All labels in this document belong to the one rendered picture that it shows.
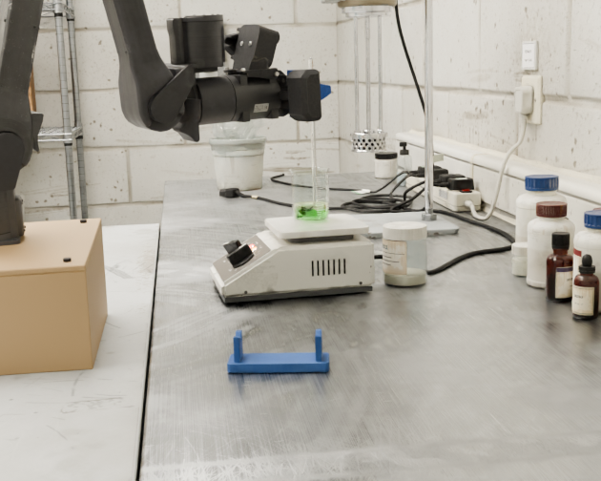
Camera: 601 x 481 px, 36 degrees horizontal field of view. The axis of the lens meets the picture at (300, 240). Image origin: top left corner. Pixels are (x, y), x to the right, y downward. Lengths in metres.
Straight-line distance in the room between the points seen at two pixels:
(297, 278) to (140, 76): 0.32
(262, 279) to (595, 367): 0.44
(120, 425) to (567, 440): 0.37
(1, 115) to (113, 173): 2.66
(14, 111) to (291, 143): 2.71
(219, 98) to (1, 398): 0.44
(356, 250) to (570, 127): 0.53
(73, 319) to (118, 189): 2.74
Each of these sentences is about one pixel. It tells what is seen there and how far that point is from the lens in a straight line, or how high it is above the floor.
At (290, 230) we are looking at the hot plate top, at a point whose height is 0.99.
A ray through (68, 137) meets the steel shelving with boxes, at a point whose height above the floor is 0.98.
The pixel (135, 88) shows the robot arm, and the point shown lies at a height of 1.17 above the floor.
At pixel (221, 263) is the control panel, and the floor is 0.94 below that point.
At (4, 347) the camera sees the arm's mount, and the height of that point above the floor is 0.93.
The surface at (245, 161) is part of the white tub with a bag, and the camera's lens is 2.21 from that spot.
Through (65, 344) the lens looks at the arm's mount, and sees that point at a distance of 0.95.
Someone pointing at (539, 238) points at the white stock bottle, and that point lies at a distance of 1.22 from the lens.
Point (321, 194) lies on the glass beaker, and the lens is 1.22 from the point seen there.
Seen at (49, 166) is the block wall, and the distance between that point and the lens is 3.69.
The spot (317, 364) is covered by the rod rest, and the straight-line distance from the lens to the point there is 0.90.
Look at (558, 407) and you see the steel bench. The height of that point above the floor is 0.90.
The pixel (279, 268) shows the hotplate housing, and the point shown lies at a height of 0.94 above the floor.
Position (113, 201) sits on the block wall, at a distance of 3.68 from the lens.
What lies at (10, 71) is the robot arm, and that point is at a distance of 1.04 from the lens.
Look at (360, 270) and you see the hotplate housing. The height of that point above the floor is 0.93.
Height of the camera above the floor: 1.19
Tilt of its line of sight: 11 degrees down
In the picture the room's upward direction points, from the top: 2 degrees counter-clockwise
